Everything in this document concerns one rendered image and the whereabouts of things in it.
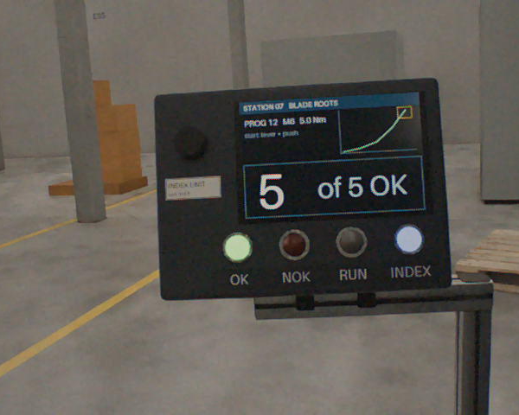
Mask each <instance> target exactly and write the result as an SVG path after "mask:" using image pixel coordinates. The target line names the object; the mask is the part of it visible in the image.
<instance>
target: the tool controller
mask: <svg viewBox="0 0 519 415"><path fill-rule="evenodd" d="M153 103H154V129H155V155H156V181H157V232H158V258H159V284H160V296H161V298H162V299H163V300H165V301H176V300H198V299H219V298H241V297H282V296H295V298H296V310H314V295H324V294H346V293H356V294H357V308H374V307H376V301H375V293H376V292H389V291H429V290H446V289H447V288H448V287H450V286H451V285H452V265H451V252H450V240H449V227H448V214H447V201H446V189H445V164H444V151H443V138H442V127H441V114H440V102H439V83H438V81H437V79H435V78H432V77H428V78H415V79H401V80H363V81H350V82H336V83H323V84H309V85H295V86H269V87H255V88H242V89H228V90H215V91H202V92H188V93H162V94H158V95H156V96H155V98H154V100H153ZM282 162H298V167H299V184H300V201H301V217H297V218H279V219H262V220H244V203H243V183H242V164H252V163H282ZM406 224H412V225H415V226H417V227H418V228H419V229H420V230H421V231H422V233H423V234H424V238H425V241H424V245H423V246H422V248H421V249H420V251H419V252H417V253H415V254H412V255H406V254H403V253H401V252H399V251H398V250H397V249H396V248H395V246H394V242H393V237H394V232H395V231H396V229H397V228H398V227H400V226H402V225H406ZM346 227H357V228H359V229H361V230H362V231H363V232H364V233H365V235H366V237H367V242H368V243H367V247H366V249H365V251H364V252H363V254H361V255H360V256H358V257H354V258H349V257H346V256H344V255H342V254H341V253H340V252H339V250H338V248H337V246H336V238H337V236H338V234H339V233H340V232H341V231H342V230H343V229H344V228H346ZM289 230H299V231H302V232H304V233H305V234H306V235H307V236H308V238H309V240H310V250H309V251H308V253H307V254H306V255H305V257H303V258H302V259H298V260H291V259H287V258H286V257H284V256H283V255H282V253H281V252H280V250H279V240H280V238H281V236H282V235H283V234H284V233H285V232H287V231H289ZM231 233H244V234H245V235H247V236H248V237H249V238H250V240H251V241H252V243H253V251H252V254H251V256H250V257H249V258H248V259H247V260H245V261H243V262H240V263H235V262H232V261H230V260H229V259H228V258H227V257H226V256H225V255H224V252H223V248H222V247H223V242H224V240H225V238H226V237H227V236H228V235H230V234H231Z"/></svg>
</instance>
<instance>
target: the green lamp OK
mask: <svg viewBox="0 0 519 415"><path fill-rule="evenodd" d="M222 248H223V252H224V255H225V256H226V257H227V258H228V259H229V260H230V261H232V262H235V263H240V262H243V261H245V260H247V259H248V258H249V257H250V256H251V254H252V251H253V243H252V241H251V240H250V238H249V237H248V236H247V235H245V234H244V233H231V234H230V235H228V236H227V237H226V238H225V240H224V242H223V247H222Z"/></svg>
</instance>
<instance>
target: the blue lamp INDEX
mask: <svg viewBox="0 0 519 415"><path fill-rule="evenodd" d="M424 241H425V238H424V234H423V233H422V231H421V230H420V229H419V228H418V227H417V226H415V225H412V224H406V225H402V226H400V227H398V228H397V229H396V231H395V232H394V237H393V242H394V246H395V248H396V249H397V250H398V251H399V252H401V253H403V254H406V255H412V254H415V253H417V252H419V251H420V249H421V248H422V246H423V245H424Z"/></svg>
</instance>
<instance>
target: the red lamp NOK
mask: <svg viewBox="0 0 519 415"><path fill-rule="evenodd" d="M279 250H280V252H281V253H282V255H283V256H284V257H286V258H287V259H291V260H298V259H302V258H303V257H305V255H306V254H307V253H308V251H309V250H310V240H309V238H308V236H307V235H306V234H305V233H304V232H302V231H299V230H289V231H287V232H285V233H284V234H283V235H282V236H281V238H280V240H279Z"/></svg>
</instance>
